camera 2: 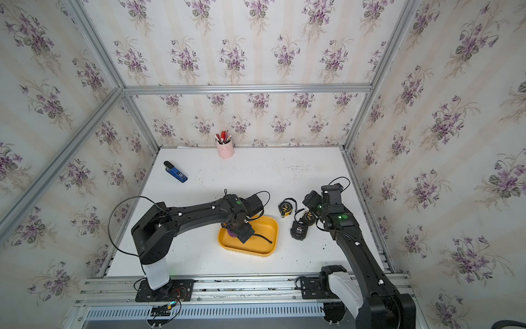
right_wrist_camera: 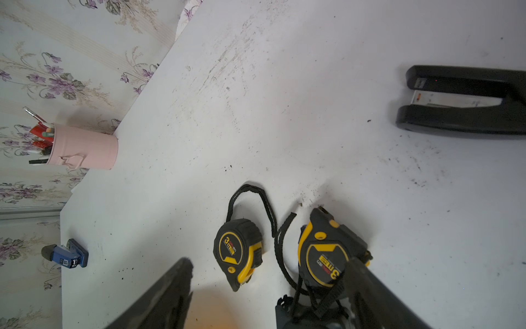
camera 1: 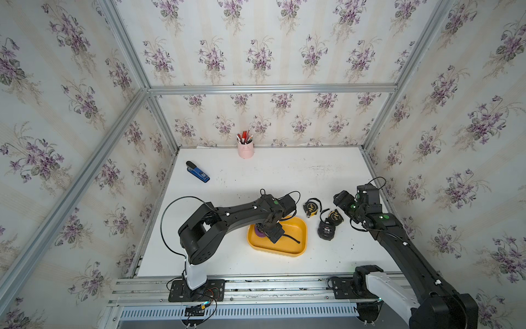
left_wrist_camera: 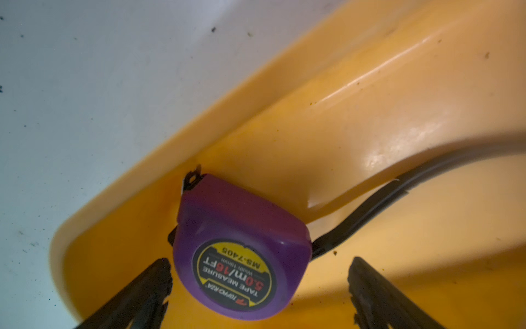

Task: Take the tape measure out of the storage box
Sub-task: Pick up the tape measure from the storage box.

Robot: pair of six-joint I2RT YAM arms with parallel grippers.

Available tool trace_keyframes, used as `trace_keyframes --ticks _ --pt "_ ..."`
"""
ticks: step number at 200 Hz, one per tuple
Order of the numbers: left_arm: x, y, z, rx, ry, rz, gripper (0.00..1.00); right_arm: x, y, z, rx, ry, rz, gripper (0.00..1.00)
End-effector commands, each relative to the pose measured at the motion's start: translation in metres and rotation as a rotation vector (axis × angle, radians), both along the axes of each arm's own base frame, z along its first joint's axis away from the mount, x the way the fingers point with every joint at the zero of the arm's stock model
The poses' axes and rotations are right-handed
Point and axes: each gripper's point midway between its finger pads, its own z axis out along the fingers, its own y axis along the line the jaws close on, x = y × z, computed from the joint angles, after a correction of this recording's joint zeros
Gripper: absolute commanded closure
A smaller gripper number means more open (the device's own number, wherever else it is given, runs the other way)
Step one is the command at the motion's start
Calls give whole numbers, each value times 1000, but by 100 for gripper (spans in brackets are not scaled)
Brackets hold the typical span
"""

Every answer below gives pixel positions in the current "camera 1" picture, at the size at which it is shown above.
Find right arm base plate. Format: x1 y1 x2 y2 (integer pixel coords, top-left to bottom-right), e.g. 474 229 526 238
327 276 379 300

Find small yellow black tape measure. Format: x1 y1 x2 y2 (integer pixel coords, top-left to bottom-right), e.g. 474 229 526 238
303 197 322 218

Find red pens in cup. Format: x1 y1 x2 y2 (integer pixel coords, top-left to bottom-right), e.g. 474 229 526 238
236 130 253 145

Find pink pen holder cup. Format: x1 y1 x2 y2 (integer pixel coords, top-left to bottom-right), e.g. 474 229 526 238
237 142 255 159

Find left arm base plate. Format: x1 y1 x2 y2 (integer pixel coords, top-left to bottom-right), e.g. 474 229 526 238
167 279 225 302

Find large black tape measure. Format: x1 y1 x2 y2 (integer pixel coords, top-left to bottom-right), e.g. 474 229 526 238
317 221 336 241

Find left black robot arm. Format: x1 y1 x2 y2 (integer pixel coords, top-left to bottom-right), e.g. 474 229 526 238
160 190 298 293

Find purple tape measure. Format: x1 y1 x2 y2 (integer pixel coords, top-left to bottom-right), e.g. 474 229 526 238
254 224 267 238

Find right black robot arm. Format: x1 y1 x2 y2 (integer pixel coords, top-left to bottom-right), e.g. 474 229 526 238
334 182 479 328

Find blue black stapler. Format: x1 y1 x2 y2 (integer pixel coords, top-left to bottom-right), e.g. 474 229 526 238
186 160 210 183

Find small circuit board with wires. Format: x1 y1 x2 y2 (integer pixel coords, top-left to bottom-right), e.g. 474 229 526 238
181 299 218 328

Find yellow storage tray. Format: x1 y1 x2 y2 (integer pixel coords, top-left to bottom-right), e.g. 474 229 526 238
247 217 308 257

